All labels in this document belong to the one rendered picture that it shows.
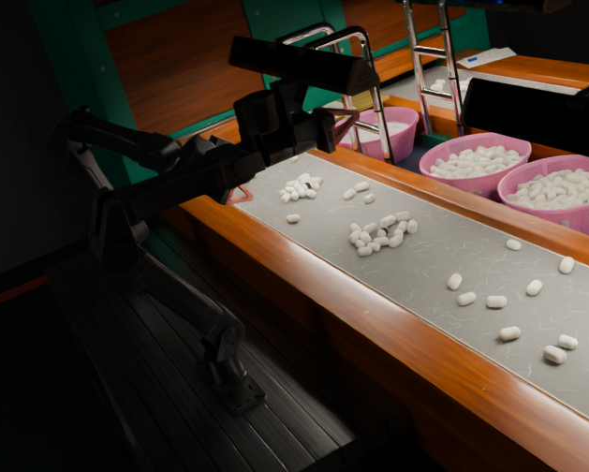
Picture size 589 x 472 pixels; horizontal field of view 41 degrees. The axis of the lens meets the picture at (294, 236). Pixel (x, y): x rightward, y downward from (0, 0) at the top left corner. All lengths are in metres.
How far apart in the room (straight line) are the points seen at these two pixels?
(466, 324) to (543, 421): 0.31
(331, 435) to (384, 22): 1.64
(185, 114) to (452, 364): 1.36
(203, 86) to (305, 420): 1.27
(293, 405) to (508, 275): 0.46
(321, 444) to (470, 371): 0.27
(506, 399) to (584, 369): 0.15
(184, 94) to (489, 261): 1.15
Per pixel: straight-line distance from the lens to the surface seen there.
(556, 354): 1.29
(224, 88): 2.43
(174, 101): 2.38
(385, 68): 2.62
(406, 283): 1.56
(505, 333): 1.35
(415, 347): 1.34
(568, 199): 1.77
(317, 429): 1.38
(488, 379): 1.25
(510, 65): 2.62
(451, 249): 1.65
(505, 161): 1.99
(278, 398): 1.47
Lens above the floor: 1.54
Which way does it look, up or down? 26 degrees down
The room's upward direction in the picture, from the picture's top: 15 degrees counter-clockwise
